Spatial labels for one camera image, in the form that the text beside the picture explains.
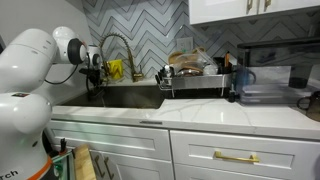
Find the wooden plate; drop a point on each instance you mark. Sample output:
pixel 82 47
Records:
pixel 175 57

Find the black countertop appliance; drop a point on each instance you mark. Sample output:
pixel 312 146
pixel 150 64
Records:
pixel 300 66

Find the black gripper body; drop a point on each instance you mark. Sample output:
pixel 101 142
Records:
pixel 93 76

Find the white lower kitchen cabinet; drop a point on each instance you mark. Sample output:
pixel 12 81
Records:
pixel 133 143

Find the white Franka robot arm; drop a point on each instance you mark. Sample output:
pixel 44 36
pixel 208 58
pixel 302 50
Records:
pixel 26 66

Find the stainless steel sink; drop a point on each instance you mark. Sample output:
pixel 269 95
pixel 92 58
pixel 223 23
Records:
pixel 130 97

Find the clear stacked storage containers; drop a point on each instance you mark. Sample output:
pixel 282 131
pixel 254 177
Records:
pixel 270 93

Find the white upper cabinet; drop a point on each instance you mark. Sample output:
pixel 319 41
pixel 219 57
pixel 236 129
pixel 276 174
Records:
pixel 220 10

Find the wooden cutting board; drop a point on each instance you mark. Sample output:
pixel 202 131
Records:
pixel 85 163

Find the white wall outlet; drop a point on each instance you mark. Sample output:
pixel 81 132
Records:
pixel 184 44

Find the clear plastic tub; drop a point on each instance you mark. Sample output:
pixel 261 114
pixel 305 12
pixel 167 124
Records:
pixel 195 60

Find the gold spring faucet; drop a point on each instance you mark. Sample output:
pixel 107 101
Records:
pixel 133 66

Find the white bowl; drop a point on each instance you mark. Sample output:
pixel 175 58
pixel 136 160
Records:
pixel 210 69

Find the green edged stand plate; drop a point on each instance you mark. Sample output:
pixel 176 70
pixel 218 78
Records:
pixel 63 165

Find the blue transparent pitcher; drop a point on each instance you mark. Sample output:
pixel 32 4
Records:
pixel 243 80

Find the yellow cloth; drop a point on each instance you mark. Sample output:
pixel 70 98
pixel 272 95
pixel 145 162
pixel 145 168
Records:
pixel 116 69

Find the dark glass mug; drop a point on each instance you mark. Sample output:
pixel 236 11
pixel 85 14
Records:
pixel 315 105

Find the black kitchen utensils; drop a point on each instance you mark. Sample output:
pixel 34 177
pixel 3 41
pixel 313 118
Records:
pixel 166 71

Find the metal dish rack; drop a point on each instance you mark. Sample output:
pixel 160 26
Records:
pixel 196 82

